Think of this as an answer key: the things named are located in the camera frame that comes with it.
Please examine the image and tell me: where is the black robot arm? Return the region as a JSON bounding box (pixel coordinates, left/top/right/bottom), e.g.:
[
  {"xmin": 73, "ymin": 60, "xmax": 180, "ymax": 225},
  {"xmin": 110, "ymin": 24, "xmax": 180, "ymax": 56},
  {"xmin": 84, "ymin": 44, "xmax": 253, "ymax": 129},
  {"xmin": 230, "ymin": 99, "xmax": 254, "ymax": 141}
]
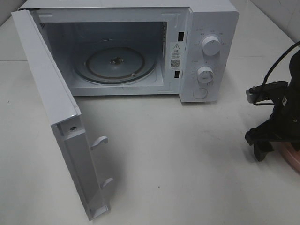
[{"xmin": 245, "ymin": 52, "xmax": 300, "ymax": 161}]

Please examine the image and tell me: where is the white lower microwave knob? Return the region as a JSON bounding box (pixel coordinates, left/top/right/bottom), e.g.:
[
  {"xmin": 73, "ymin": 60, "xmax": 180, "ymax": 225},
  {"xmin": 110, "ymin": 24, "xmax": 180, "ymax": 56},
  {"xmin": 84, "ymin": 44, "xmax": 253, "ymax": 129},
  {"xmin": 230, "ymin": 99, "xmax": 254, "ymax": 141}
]
[{"xmin": 197, "ymin": 66, "xmax": 214, "ymax": 84}]

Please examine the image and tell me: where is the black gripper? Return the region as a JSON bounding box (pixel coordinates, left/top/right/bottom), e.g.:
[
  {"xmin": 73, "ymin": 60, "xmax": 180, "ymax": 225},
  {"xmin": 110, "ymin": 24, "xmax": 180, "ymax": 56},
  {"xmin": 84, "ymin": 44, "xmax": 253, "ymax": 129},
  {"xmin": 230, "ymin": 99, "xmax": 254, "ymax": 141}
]
[{"xmin": 245, "ymin": 92, "xmax": 300, "ymax": 161}]

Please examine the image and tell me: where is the white microwave knob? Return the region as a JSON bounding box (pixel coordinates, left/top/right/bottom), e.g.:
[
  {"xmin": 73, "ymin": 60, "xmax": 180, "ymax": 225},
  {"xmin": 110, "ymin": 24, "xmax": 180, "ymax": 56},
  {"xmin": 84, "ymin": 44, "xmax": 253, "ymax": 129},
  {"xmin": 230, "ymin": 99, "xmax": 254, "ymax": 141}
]
[
  {"xmin": 202, "ymin": 34, "xmax": 221, "ymax": 56},
  {"xmin": 197, "ymin": 66, "xmax": 214, "ymax": 84}
]

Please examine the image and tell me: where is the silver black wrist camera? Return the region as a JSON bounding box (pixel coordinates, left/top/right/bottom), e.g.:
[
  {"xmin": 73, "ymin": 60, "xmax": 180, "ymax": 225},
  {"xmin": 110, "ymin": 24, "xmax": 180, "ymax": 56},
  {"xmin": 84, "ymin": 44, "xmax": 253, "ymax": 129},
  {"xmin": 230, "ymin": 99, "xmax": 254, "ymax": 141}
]
[{"xmin": 246, "ymin": 81, "xmax": 288, "ymax": 105}]

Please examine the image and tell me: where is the round white door button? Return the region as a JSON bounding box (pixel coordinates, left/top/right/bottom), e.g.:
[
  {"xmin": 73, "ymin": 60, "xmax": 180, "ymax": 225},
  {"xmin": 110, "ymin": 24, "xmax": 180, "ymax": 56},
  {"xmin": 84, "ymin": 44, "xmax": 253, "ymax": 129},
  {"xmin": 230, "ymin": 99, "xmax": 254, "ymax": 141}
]
[{"xmin": 193, "ymin": 88, "xmax": 208, "ymax": 99}]

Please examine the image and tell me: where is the white microwave door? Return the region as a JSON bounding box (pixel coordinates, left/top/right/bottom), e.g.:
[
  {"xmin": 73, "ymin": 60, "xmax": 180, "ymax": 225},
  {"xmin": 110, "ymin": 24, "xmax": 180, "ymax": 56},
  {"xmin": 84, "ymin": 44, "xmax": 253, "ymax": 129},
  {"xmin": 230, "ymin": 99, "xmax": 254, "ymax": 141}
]
[{"xmin": 12, "ymin": 10, "xmax": 113, "ymax": 220}]

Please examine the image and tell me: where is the pink round plate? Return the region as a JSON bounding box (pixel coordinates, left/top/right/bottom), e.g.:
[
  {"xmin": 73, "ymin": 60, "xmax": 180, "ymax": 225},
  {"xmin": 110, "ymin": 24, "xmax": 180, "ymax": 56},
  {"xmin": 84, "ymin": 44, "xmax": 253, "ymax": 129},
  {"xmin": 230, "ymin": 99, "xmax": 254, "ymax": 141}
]
[{"xmin": 279, "ymin": 142, "xmax": 300, "ymax": 173}]

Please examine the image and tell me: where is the white warning label sticker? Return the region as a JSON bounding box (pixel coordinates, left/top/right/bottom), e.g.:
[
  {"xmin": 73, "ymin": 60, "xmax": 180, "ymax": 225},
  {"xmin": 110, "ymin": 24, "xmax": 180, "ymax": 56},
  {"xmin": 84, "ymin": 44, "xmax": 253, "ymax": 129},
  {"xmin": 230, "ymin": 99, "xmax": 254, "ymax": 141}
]
[{"xmin": 169, "ymin": 42, "xmax": 182, "ymax": 70}]

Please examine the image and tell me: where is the white microwave oven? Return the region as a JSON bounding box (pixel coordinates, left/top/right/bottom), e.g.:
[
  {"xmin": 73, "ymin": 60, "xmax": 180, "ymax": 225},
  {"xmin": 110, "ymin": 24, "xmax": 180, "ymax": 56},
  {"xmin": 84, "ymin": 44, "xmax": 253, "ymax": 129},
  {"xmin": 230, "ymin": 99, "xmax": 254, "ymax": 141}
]
[{"xmin": 17, "ymin": 0, "xmax": 239, "ymax": 103}]

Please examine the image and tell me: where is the white upper microwave knob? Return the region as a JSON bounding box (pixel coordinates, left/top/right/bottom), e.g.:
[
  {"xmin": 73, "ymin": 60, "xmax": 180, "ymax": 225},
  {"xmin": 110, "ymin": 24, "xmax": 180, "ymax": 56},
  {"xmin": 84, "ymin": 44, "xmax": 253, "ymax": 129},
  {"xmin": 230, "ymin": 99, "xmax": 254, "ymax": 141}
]
[{"xmin": 202, "ymin": 34, "xmax": 221, "ymax": 56}]

